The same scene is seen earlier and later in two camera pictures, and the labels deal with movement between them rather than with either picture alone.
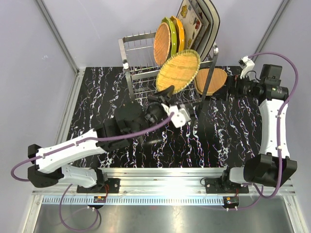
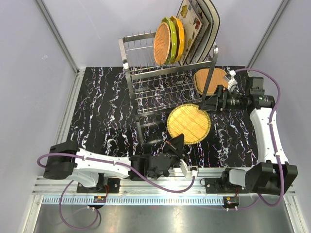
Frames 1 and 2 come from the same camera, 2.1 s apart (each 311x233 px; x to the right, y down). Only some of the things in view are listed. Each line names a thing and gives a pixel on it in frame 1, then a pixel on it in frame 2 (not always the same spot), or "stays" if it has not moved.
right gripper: (233, 84) → (213, 103)
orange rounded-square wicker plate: (218, 78) stays
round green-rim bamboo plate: (179, 71) → (190, 120)
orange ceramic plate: (180, 33) stays
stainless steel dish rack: (141, 69) stays
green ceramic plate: (173, 36) stays
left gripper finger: (167, 97) → (178, 143)
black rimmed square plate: (216, 20) stays
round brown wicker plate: (162, 43) stays
